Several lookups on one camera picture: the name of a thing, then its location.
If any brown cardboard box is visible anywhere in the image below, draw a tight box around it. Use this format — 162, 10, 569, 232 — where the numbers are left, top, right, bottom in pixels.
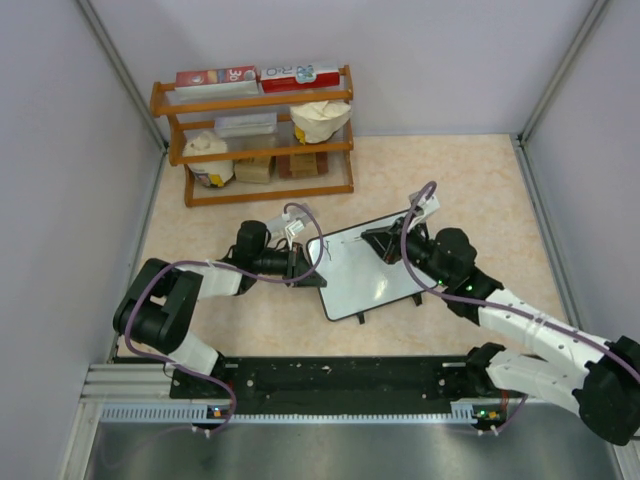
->
276, 152, 329, 179

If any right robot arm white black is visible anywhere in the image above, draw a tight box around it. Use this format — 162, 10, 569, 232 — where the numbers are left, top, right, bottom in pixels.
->
361, 220, 639, 446

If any white black marker pen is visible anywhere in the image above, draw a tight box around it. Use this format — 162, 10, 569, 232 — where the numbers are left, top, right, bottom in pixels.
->
341, 237, 363, 244

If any clear plastic box on shelf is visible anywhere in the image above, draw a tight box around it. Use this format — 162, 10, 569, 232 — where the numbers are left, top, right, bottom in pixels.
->
214, 112, 278, 138

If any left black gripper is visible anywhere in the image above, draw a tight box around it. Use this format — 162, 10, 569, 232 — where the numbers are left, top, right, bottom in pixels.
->
254, 242, 326, 288

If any white bag lower left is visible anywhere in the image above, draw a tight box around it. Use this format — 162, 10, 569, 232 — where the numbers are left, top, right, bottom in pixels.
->
182, 130, 235, 189

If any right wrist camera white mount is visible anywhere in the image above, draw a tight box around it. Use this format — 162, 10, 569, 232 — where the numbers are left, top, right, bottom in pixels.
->
408, 192, 440, 230

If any tan cardboard box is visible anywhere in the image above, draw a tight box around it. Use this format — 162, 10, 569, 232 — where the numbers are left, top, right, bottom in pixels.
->
234, 156, 274, 184

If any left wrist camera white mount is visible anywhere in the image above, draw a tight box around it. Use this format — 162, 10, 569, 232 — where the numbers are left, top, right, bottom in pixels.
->
282, 213, 309, 244

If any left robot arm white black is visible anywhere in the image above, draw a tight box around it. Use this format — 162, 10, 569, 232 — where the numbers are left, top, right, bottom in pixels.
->
113, 211, 327, 397

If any red white foil box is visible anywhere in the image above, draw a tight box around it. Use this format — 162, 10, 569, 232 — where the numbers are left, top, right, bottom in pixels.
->
174, 65, 259, 101

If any aluminium rail frame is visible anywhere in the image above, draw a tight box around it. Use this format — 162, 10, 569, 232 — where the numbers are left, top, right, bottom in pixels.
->
80, 363, 174, 402

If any red white wrap box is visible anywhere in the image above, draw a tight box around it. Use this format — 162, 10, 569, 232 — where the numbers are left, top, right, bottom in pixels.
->
259, 63, 341, 93

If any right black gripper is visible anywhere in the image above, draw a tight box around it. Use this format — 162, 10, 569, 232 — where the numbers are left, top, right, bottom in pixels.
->
362, 213, 452, 288

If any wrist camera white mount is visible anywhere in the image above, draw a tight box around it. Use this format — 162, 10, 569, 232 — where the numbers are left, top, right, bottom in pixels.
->
408, 192, 440, 230
282, 213, 309, 244

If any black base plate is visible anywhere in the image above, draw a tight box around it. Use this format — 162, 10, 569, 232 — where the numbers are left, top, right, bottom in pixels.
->
112, 353, 501, 416

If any wooden three tier shelf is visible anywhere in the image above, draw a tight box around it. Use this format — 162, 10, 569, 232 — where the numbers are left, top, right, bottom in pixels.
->
149, 65, 354, 207

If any cream paper bag upper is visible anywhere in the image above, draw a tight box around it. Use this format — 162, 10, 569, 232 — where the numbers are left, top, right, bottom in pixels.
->
290, 100, 352, 145

